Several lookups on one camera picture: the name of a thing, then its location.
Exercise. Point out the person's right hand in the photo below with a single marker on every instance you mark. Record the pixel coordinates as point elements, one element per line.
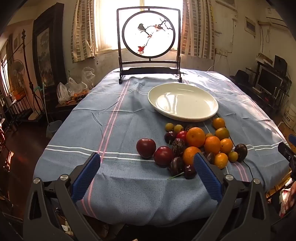
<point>291,197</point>

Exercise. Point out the dark wooden side table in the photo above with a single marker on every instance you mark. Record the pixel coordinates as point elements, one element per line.
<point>67,109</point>

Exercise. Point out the floral cloth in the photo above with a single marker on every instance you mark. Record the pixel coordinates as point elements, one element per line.
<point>283,199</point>

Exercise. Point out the greenish yellow tangerine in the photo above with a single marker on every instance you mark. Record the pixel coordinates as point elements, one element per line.
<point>222,133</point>

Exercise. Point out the large orange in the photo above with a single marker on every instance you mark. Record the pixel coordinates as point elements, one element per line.
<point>195,137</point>

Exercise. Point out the large red plum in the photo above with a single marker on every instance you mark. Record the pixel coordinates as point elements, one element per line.
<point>163,155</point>

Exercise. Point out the computer monitor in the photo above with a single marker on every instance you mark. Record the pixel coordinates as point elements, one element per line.
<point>268,80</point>

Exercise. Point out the dark framed painting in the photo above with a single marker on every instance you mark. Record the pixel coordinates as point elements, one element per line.
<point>45,55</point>

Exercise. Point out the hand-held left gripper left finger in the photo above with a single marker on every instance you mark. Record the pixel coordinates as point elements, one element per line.
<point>85,177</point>

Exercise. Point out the smooth dark passion fruit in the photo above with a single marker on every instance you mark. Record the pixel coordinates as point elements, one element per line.
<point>240,151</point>

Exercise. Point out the wrinkled dark passion fruit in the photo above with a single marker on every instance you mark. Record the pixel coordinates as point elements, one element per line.
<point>178,146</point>
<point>177,166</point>

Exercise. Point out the white air conditioner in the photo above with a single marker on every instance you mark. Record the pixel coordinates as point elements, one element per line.
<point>277,16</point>

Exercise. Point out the white oval plate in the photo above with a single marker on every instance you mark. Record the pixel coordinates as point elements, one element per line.
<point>185,104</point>

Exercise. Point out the clear plastic bag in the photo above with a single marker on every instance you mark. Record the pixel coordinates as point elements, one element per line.
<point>66,90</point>
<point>89,75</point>

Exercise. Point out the electric fan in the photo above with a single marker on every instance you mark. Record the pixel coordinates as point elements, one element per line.
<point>18,69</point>

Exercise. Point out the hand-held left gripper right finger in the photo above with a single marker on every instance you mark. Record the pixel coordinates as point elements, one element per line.
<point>208,178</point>

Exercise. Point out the dark red apple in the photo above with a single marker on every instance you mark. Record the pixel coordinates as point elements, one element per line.
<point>145,147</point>

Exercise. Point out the dark purple fruit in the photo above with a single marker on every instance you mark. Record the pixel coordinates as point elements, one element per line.
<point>189,126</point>

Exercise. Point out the small yellow plum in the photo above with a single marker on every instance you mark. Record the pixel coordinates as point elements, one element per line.
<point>169,126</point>
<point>208,135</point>
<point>232,156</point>
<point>178,128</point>

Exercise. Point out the checked beige curtain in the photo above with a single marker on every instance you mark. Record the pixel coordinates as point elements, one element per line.
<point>198,30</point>
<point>82,34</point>

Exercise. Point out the red tomato on tablecloth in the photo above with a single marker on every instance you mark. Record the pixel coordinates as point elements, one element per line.
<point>182,135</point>

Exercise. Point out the small dark red plum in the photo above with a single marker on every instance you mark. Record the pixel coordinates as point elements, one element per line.
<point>170,136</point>
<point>189,172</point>

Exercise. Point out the round bird table screen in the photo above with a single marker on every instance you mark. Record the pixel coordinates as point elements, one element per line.
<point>138,46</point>

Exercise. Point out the wall socket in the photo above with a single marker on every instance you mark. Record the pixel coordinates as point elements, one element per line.
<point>223,51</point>

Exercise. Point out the white bucket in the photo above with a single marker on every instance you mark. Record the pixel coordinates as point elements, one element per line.
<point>290,115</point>

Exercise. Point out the blue striped tablecloth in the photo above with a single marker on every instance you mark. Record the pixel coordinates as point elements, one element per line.
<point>104,115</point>

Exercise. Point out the orange tangerine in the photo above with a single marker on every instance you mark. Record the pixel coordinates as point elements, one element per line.
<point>218,123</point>
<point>212,144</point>
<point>190,155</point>
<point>220,160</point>
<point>226,146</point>

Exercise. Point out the black speaker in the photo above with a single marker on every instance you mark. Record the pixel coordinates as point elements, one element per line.
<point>281,63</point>

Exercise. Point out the black hat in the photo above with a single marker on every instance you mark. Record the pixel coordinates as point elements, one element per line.
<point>241,76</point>

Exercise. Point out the grey dustpan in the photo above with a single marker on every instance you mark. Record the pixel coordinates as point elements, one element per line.
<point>53,128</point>

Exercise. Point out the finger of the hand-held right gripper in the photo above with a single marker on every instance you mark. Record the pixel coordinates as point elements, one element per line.
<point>292,140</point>
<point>286,151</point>

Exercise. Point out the bright window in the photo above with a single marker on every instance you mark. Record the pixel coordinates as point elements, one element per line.
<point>104,23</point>

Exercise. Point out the metal coat stand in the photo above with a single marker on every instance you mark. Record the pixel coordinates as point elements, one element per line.
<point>26,69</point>

